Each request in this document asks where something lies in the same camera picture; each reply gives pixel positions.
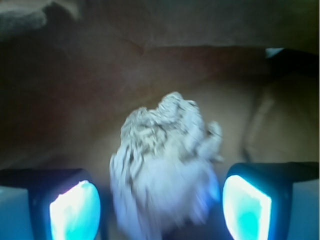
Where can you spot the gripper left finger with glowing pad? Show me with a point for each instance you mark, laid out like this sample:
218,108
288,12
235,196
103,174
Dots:
48,204

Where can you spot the white paper ball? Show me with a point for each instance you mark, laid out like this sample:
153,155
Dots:
162,175

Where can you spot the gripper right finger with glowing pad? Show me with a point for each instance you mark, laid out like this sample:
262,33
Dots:
272,201

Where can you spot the brown paper bag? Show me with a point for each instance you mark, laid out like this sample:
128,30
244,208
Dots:
71,71

